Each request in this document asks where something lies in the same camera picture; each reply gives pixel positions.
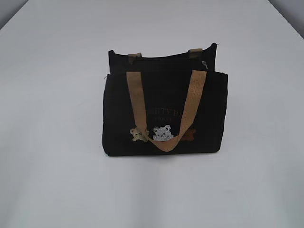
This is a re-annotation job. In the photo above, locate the black canvas tote bag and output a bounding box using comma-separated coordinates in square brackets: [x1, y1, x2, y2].
[102, 43, 228, 157]

